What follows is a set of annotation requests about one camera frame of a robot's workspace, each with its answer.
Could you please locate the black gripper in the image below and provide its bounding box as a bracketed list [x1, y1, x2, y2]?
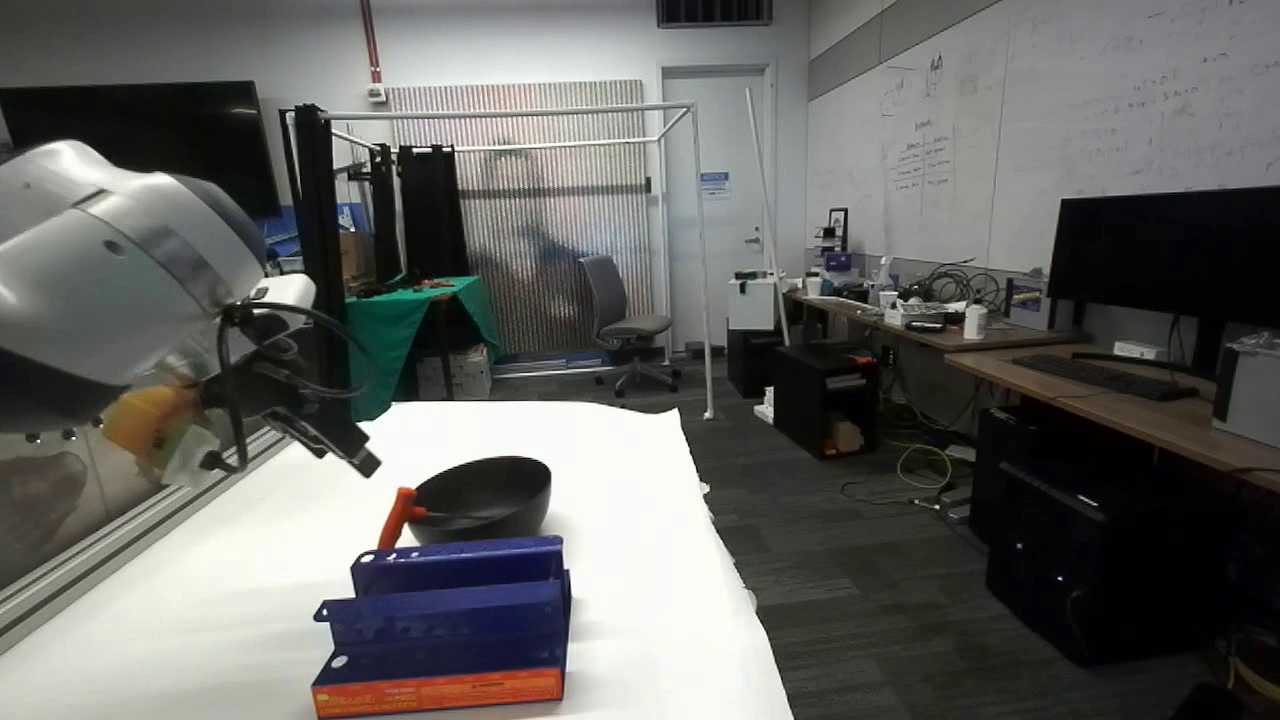
[197, 332, 382, 480]

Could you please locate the grey partition panel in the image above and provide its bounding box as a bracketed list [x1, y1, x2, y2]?
[381, 78, 658, 362]

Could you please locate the white door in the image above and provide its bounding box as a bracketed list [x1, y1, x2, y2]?
[658, 62, 781, 361]

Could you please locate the green table cloth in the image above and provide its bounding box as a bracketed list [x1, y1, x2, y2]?
[343, 271, 509, 423]

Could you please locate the grey office chair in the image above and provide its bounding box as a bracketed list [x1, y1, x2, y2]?
[578, 252, 683, 398]

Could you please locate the white pipe frame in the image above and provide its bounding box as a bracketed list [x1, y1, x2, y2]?
[324, 99, 719, 423]

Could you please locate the wooden desk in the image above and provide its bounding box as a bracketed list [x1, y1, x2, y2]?
[941, 339, 1280, 500]

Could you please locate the black keyboard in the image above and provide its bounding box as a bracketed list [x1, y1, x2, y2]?
[1007, 347, 1205, 408]

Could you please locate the black wall screen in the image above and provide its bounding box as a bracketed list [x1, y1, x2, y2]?
[0, 76, 283, 225]

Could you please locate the white box on stand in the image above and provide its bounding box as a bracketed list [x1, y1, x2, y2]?
[726, 266, 783, 336]

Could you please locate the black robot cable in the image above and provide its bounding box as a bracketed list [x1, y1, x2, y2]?
[212, 300, 366, 475]

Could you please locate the blue box with orange base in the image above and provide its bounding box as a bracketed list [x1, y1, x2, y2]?
[306, 531, 577, 720]

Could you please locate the red wall pipe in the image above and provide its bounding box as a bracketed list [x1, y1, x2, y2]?
[351, 0, 393, 109]

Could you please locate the large black monitor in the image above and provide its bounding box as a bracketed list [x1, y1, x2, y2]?
[1044, 185, 1280, 380]

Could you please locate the floor cable bundle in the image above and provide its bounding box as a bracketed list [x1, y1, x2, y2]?
[892, 439, 978, 526]

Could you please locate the orange T-handle hex key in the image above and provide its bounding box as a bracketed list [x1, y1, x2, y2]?
[373, 484, 430, 556]

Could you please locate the large black cabinet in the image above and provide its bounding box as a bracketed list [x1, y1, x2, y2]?
[978, 405, 1253, 673]

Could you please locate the ceiling air vent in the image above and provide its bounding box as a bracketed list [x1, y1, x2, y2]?
[652, 0, 781, 26]

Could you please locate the black upright post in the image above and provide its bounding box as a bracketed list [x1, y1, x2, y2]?
[289, 99, 355, 423]

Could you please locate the cluttered long desk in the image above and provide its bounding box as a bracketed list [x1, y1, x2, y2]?
[783, 289, 1087, 361]

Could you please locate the white table cover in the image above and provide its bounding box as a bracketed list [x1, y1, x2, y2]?
[0, 397, 801, 720]

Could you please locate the aluminium frame rail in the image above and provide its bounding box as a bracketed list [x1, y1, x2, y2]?
[0, 421, 304, 653]

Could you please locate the small black cabinet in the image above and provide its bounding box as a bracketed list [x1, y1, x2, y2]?
[771, 344, 882, 464]

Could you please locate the black upright panel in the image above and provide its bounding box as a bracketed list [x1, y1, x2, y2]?
[393, 138, 476, 282]

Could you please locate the grey computer box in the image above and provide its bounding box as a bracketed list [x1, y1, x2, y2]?
[1206, 336, 1280, 452]

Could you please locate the black bowl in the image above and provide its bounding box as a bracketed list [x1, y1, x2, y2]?
[405, 452, 556, 546]

